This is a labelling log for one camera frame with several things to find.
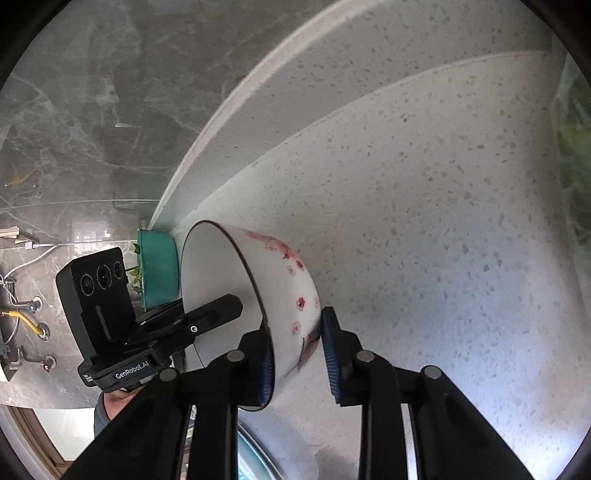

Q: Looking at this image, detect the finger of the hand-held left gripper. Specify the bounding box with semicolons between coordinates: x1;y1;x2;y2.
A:
139;294;244;343
137;298;184;325

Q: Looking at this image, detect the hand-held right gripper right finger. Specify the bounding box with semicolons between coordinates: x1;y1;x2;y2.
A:
320;307;536;480

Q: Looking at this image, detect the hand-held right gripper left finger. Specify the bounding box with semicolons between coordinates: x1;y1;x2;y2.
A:
60;323;278;480

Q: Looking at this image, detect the red floral white bowl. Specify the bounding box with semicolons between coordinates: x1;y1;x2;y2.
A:
179;220;322;413

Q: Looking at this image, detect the person's left forearm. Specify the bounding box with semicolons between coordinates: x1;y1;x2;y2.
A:
93;394;112;438

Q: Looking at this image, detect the person's left hand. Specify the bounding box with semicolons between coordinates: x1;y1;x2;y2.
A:
103;390;140;422

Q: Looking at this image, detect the teal plastic basin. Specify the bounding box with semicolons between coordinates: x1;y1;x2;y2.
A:
136;229;181;313

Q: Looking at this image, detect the large teal rim plate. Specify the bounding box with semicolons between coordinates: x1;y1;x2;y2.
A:
237;424;283;480

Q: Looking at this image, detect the white power plug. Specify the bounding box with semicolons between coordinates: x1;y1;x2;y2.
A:
0;225;41;251

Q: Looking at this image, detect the clear bag of vegetables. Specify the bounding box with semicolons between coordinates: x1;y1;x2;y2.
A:
551;50;591;261

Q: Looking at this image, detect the yellow hose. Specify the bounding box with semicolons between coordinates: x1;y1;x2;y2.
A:
2;308;49;341

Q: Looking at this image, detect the white wall cable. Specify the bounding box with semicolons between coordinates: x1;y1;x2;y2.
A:
0;239;137;289

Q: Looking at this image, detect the wooden door frame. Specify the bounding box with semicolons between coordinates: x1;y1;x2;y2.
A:
8;405;68;469

